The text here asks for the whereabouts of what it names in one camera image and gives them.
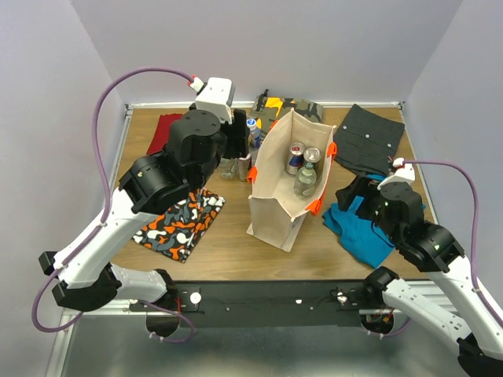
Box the green cap glass bottle front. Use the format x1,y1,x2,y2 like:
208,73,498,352
218,158,237,180

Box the camouflage yellow green shorts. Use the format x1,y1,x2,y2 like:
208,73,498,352
248,90,324,135

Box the aluminium table frame rail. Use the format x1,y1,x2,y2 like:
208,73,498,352
45,102,503,377

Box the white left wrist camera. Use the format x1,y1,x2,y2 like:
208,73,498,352
195,77,235,123

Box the dark grey buttoned garment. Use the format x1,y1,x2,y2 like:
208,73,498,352
333,104,405,177

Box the folded red shirt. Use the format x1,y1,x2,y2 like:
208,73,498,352
146,114,182,155

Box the red tab can back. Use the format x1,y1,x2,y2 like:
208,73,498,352
285,142,305,176

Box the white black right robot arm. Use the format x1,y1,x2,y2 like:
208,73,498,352
336,177,502,376

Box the orange black patterned shorts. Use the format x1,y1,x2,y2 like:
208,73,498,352
132,188,226,263

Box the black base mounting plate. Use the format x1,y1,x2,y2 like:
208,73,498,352
130,280,398,333

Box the teal blue shirt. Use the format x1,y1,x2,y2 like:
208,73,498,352
322,174,395,269

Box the Pocari Sweat bottle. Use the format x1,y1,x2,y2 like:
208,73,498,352
247,119,261,150

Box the red tab can front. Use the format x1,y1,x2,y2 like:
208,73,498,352
237,154,252,181

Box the red tab can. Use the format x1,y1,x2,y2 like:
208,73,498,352
285,142,305,176
237,154,252,181

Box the green cap glass bottle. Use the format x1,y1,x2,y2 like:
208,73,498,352
218,158,237,180
294,163,317,198

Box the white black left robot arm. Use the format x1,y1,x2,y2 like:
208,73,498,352
39,109,249,312

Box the green cap glass bottle back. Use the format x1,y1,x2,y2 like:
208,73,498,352
294,163,317,198

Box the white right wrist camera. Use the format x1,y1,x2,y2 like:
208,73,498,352
377,158,416,190

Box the beige canvas tote bag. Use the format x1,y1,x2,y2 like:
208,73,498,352
248,110,337,252

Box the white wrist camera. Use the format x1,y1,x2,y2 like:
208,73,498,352
195,77,235,123
377,158,416,190

